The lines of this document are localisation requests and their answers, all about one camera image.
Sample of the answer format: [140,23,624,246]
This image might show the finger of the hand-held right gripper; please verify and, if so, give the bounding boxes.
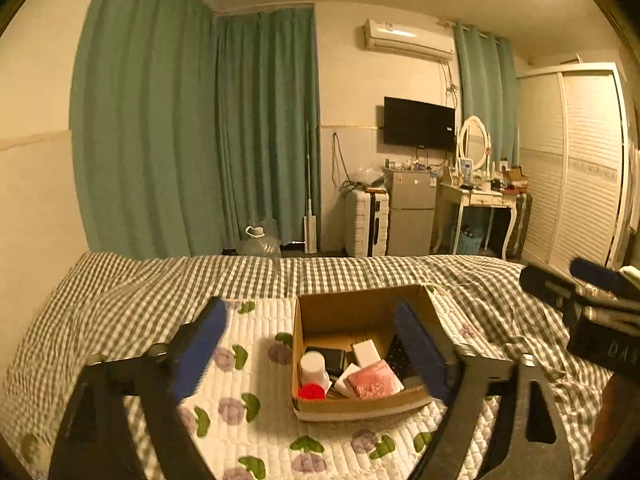
[571,257,640,307]
[519,264,589,309]

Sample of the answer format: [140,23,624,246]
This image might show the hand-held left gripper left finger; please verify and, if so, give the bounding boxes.
[47,296,228,480]

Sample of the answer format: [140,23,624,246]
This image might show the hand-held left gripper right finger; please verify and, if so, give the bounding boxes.
[391,299,576,480]

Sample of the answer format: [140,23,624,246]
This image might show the black remote control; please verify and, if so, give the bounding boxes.
[384,335,426,382]

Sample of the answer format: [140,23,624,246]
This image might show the pink sponge packet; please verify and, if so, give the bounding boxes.
[346,360,405,401]

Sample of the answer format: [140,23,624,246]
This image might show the white charger adapter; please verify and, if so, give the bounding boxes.
[351,340,383,367]

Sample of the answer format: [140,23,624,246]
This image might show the small white square box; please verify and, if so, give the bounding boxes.
[334,364,362,397]

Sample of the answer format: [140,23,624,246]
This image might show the cardboard box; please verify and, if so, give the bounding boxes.
[291,284,458,422]

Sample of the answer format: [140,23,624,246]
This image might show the black power bank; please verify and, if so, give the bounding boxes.
[305,346,347,373]

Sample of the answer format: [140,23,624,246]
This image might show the white bottle with red cap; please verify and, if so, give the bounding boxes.
[298,351,332,401]

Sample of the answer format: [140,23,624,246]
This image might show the person's right forearm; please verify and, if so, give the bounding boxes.
[590,370,640,461]

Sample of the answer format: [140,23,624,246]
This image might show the brown suitcase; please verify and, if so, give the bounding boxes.
[505,192,533,260]

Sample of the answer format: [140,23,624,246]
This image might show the grey checked bedsheet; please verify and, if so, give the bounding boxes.
[0,251,640,480]

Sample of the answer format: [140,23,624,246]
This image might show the white floral quilt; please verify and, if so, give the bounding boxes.
[120,295,501,480]

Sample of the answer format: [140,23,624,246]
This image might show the white dressing table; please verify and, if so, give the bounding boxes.
[432,182,521,261]

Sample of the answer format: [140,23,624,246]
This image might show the white louvred wardrobe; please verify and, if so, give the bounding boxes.
[517,62,640,271]

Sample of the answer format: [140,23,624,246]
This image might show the clear water jug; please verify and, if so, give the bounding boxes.
[237,217,283,259]

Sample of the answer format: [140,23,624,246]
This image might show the white suitcase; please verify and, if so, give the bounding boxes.
[345,187,390,258]

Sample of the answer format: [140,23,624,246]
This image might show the silver fridge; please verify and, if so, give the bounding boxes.
[385,167,441,257]

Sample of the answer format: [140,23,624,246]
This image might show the white oval mirror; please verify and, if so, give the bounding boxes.
[457,115,493,173]

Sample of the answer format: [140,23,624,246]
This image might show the white flat mop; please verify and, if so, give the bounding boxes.
[302,122,319,254]

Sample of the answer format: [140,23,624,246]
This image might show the clear plastic bag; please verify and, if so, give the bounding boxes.
[350,167,388,191]

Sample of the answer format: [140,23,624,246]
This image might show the narrow green curtain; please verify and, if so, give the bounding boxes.
[452,25,521,166]

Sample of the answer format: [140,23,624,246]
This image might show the wide green curtain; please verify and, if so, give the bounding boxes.
[70,0,218,261]

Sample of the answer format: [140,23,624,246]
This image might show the white air conditioner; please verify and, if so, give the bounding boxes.
[364,18,455,63]

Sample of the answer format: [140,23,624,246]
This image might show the hanging wall cables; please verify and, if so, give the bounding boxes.
[332,132,353,193]

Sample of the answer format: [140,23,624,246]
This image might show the black wall television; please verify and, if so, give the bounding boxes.
[383,96,457,151]

